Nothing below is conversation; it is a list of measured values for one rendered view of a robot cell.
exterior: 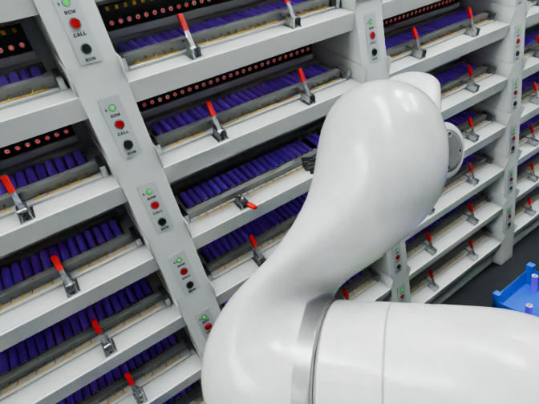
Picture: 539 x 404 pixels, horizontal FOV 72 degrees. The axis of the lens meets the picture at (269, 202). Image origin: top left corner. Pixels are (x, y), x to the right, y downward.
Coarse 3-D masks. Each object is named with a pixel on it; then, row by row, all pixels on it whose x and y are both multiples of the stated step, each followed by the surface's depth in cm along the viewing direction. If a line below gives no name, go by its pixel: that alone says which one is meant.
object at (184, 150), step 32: (256, 64) 104; (288, 64) 109; (320, 64) 116; (352, 64) 104; (160, 96) 93; (192, 96) 97; (224, 96) 100; (256, 96) 99; (288, 96) 101; (320, 96) 101; (160, 128) 90; (192, 128) 89; (224, 128) 91; (256, 128) 91; (288, 128) 97; (160, 160) 80; (192, 160) 85
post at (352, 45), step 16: (368, 0) 97; (352, 32) 100; (320, 48) 113; (336, 48) 107; (352, 48) 102; (384, 48) 104; (368, 64) 103; (384, 64) 106; (368, 80) 105; (384, 256) 132; (384, 272) 136; (400, 272) 137
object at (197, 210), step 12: (300, 156) 107; (276, 168) 104; (288, 168) 105; (252, 180) 101; (264, 180) 102; (228, 192) 98; (204, 204) 95; (216, 204) 96; (228, 204) 96; (192, 216) 94; (204, 216) 94
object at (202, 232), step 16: (224, 160) 107; (256, 160) 111; (288, 176) 105; (304, 176) 104; (256, 192) 100; (272, 192) 100; (288, 192) 101; (304, 192) 106; (224, 208) 97; (272, 208) 101; (192, 224) 93; (208, 224) 93; (224, 224) 94; (240, 224) 97; (192, 240) 90; (208, 240) 94
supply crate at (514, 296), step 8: (528, 264) 121; (528, 272) 122; (536, 272) 121; (520, 280) 121; (528, 280) 123; (512, 288) 120; (520, 288) 123; (528, 288) 122; (496, 296) 113; (504, 296) 118; (512, 296) 121; (520, 296) 120; (528, 296) 119; (536, 296) 119; (496, 304) 115; (504, 304) 113; (512, 304) 118; (520, 304) 117; (536, 304) 116; (536, 312) 114
